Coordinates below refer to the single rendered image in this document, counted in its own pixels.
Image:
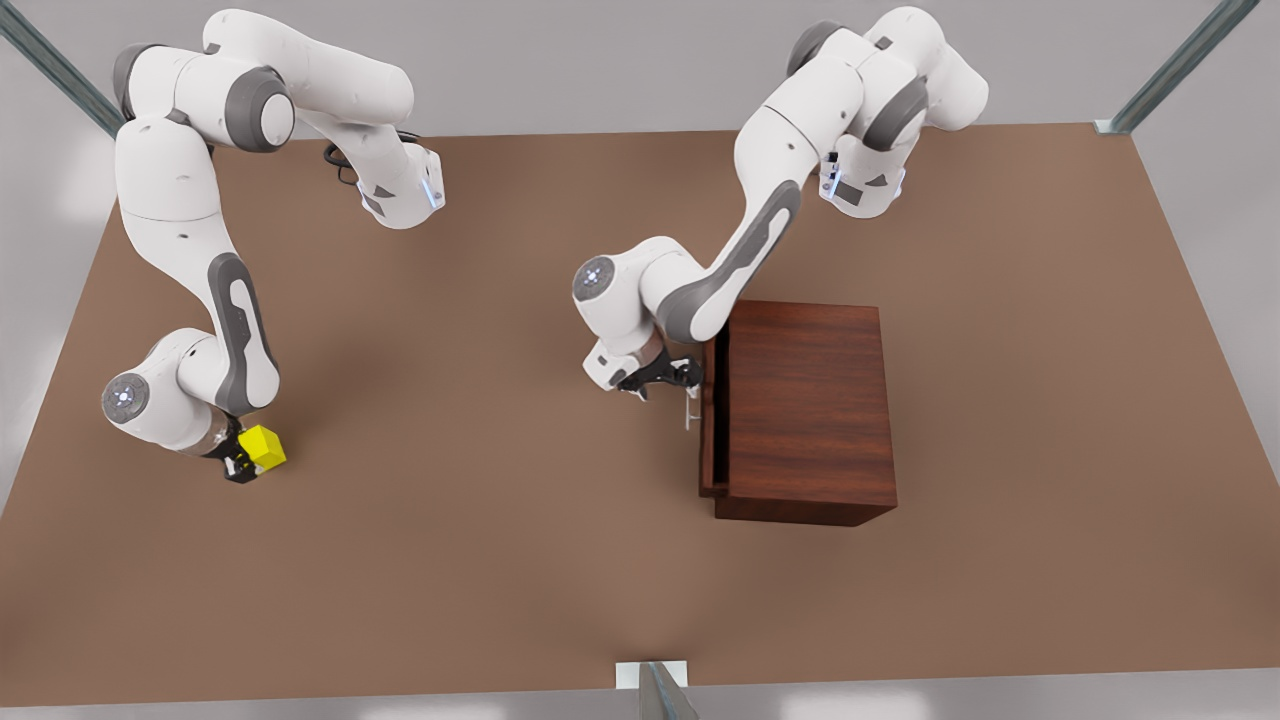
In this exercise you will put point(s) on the yellow cube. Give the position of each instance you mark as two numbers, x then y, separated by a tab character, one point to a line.
263	446

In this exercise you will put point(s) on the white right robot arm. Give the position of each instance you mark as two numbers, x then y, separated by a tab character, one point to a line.
175	185

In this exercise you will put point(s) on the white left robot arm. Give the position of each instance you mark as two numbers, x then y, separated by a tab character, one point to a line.
765	160

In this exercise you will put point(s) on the dark wooden drawer cabinet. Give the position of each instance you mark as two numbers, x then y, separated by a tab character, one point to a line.
810	410

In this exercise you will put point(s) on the silver frame post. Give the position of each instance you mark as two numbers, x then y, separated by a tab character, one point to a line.
1172	68
60	68
655	690

